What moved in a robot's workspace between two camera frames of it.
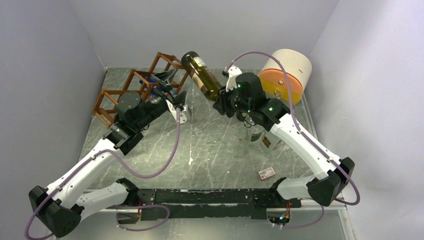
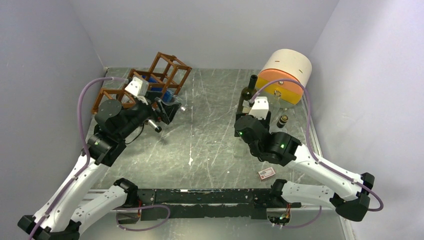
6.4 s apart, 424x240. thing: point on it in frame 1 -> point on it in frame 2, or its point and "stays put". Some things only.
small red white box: [266, 173] stays put
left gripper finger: [179, 98] -> [168, 112]
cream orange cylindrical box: [272, 77] stays put
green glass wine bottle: [201, 74] -> [157, 129]
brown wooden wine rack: [166, 72] stays put
